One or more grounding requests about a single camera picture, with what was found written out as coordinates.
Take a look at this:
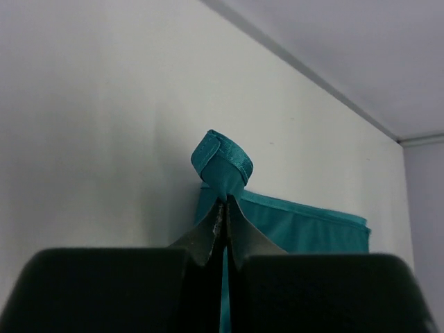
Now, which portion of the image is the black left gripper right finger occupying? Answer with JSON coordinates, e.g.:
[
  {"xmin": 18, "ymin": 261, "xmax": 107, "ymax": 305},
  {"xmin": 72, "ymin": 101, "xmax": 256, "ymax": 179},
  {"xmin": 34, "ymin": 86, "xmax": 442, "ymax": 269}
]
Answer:
[{"xmin": 225, "ymin": 196, "xmax": 438, "ymax": 332}]

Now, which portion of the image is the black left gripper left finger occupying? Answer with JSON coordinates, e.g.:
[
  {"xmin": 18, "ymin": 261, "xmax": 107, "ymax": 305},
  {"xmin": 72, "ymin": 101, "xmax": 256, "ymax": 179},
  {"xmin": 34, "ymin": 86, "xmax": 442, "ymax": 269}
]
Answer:
[{"xmin": 1, "ymin": 201, "xmax": 225, "ymax": 332}]

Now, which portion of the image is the teal cloth napkin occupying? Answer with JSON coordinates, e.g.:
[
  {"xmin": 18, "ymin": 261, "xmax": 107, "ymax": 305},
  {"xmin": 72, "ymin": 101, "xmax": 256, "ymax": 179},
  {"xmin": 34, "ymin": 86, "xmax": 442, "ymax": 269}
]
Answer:
[{"xmin": 190, "ymin": 129, "xmax": 372, "ymax": 333}]

